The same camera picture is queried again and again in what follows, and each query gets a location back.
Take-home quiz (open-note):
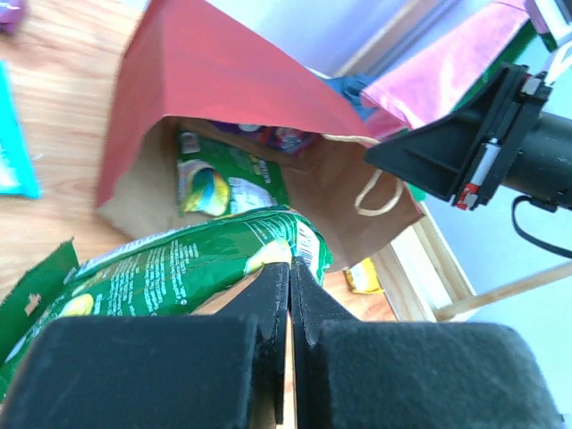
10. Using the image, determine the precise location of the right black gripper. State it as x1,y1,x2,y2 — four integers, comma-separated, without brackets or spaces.
365,63,571,210

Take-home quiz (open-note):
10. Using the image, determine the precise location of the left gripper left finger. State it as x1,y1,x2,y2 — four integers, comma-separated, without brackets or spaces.
1,263,290,428

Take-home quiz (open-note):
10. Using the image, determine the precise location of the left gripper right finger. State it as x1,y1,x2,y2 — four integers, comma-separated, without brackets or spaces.
290,259,564,428

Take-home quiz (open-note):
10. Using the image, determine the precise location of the green shirt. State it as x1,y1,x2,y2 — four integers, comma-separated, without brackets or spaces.
405,24,551,210

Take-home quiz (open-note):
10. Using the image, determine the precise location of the blue cloth piece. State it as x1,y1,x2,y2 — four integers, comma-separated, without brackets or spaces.
322,74,375,122

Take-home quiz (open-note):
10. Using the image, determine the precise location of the pink shirt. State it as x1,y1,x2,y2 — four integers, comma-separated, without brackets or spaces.
361,1,536,139

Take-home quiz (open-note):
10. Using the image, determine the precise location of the red brown paper bag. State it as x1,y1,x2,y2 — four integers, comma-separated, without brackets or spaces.
96,1,422,270

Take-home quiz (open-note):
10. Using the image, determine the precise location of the yellow snack packet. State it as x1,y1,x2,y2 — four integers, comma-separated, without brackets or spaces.
343,257,383,295

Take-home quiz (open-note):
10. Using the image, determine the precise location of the wooden clothes rack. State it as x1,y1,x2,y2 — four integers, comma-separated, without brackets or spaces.
334,0,572,324

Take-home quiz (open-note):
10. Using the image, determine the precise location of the purple snack packet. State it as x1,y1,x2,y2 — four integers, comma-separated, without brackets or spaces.
210,121,317,155
0,0,27,35

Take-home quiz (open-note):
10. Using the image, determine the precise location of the green snack packet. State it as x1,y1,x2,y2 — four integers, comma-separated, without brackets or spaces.
1,206,334,394
176,129,290,217

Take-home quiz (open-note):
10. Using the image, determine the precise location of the teal snack packet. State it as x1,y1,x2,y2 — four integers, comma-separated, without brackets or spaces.
1,61,41,199

